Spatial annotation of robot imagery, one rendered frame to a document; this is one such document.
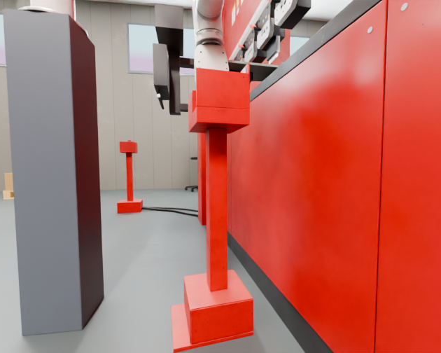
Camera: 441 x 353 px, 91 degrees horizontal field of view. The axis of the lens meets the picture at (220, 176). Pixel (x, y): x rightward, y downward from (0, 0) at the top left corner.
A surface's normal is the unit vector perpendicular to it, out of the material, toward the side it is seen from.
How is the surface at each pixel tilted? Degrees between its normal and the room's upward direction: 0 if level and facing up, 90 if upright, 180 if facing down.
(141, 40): 90
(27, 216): 90
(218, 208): 90
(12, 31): 90
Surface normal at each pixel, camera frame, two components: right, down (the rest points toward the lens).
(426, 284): -0.97, 0.02
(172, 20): 0.18, 0.06
